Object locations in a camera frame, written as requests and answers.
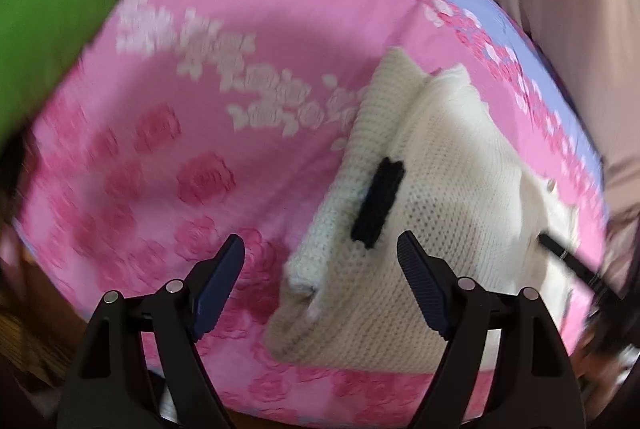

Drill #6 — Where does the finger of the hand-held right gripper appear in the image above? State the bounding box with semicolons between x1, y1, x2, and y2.
538;233;618;305

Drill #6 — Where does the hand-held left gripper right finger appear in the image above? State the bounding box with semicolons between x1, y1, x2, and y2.
396;230;587;429

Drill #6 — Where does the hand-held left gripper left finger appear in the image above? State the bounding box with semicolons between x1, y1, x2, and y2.
56;234;246;429

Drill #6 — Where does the white red black knit sweater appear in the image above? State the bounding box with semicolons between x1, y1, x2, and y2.
262;48;583;367

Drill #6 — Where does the pink floral bedsheet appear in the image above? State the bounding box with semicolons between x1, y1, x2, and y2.
12;0;613;426

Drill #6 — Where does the green cloth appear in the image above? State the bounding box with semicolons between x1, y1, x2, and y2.
0;0;126;146

